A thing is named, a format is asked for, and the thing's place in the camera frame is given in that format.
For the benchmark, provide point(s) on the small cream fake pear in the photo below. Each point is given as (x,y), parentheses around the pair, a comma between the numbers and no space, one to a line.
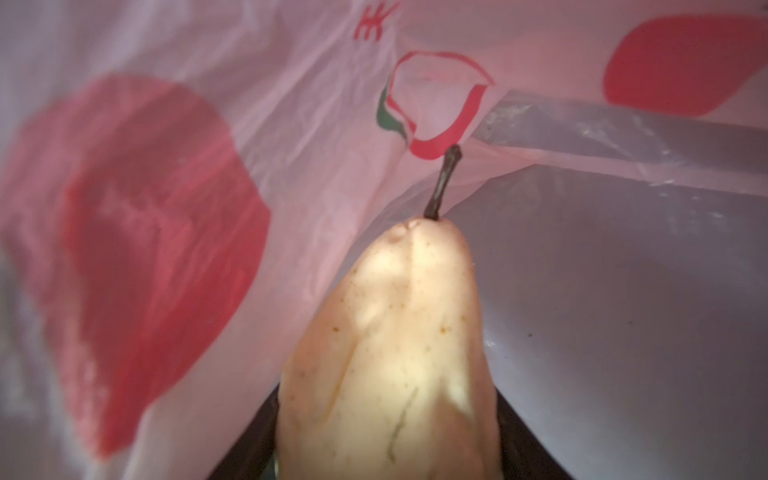
(390,379)

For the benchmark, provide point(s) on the pink plastic bag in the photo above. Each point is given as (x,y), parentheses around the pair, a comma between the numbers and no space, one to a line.
(183,181)

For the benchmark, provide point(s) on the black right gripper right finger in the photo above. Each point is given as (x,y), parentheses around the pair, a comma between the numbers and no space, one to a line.
(523,456)

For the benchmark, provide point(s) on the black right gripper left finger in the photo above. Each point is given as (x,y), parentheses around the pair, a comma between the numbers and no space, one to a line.
(252,457)

